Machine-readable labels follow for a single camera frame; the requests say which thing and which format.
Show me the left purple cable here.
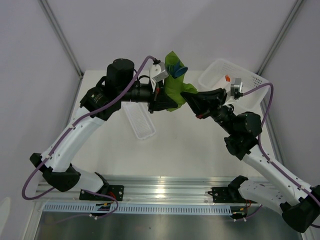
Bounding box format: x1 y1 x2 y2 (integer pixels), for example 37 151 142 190
21 55 161 223

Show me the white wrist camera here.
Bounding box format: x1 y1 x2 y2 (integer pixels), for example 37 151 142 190
149 62 169 83
224 77 243 105

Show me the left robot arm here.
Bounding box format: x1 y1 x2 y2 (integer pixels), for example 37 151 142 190
30 58 188 200

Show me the white slotted cutlery tray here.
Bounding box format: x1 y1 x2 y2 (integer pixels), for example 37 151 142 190
122 102 156 141

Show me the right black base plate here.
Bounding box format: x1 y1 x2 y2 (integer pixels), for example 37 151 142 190
206 186 249 204

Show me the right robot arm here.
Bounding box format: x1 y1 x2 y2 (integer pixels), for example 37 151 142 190
181 88 320 233

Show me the right aluminium frame post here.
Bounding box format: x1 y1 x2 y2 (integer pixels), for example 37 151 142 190
256 0 307 76

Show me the left aluminium frame post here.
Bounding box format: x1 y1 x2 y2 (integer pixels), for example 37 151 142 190
37 0 84 78

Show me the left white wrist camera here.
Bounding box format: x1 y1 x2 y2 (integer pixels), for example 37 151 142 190
149 62 169 83

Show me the aluminium frame post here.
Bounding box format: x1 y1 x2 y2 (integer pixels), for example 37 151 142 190
37 0 84 78
256 0 307 76

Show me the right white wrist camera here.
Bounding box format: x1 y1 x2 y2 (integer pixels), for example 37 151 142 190
224 77 243 105

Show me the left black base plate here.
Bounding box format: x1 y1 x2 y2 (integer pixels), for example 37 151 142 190
79 185 125 202

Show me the dark blue plastic spoon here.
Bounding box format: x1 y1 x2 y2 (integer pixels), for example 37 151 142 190
171 60 188 79

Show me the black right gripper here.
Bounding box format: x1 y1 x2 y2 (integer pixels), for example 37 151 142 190
181 87 237 136

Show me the white slotted cable duct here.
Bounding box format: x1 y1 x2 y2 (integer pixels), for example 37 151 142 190
43 202 232 216

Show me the white roll with orange cap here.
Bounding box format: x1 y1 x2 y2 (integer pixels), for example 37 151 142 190
214 75 231 92

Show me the aluminium mounting rail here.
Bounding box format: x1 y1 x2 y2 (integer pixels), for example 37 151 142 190
32 174 307 207

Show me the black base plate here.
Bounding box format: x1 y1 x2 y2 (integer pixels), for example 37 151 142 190
79 185 125 202
206 186 249 204

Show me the dark blue plastic fork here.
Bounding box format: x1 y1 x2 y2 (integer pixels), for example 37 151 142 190
166 64 176 76

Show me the green paper napkin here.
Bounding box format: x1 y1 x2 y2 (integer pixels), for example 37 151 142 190
164 51 198 112

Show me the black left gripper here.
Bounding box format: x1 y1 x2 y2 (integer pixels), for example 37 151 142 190
118 77 178 114

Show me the large white perforated basket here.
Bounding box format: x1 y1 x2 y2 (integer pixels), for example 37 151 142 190
198 58 269 112

